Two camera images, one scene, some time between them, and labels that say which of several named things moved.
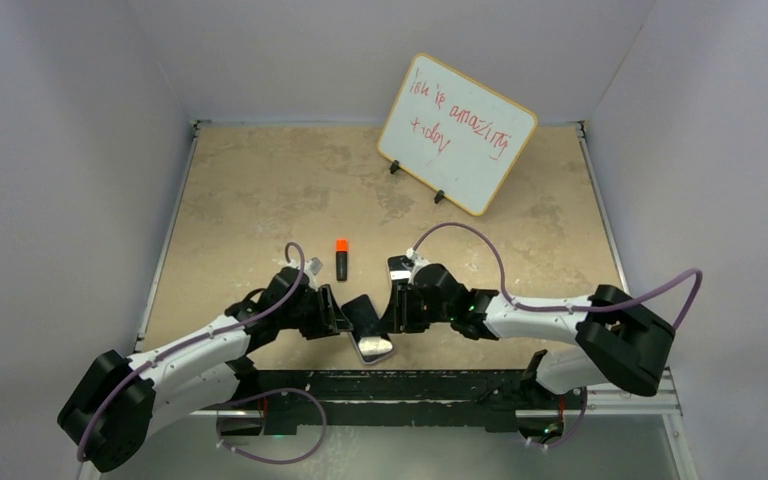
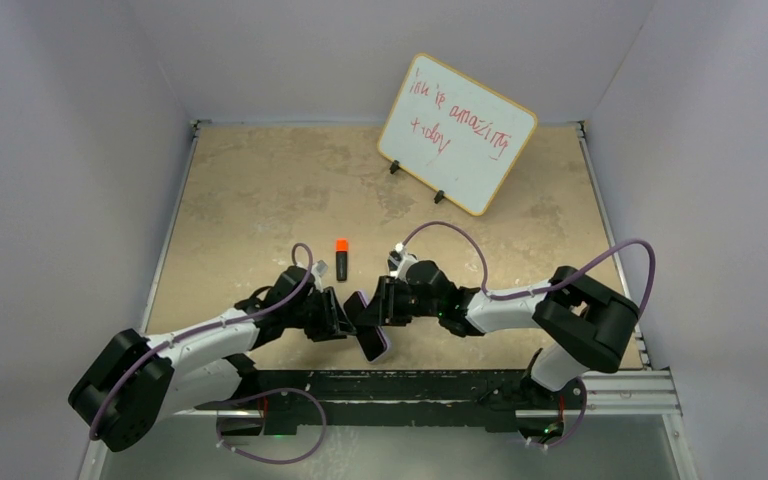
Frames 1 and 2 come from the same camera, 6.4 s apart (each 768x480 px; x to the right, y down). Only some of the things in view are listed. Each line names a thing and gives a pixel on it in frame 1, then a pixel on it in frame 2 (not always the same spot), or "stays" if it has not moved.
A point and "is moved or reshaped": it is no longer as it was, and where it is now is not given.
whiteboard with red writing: (453, 137) stays
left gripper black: (329, 320) stays
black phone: (369, 336) stays
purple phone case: (372, 349) is moved or reshaped
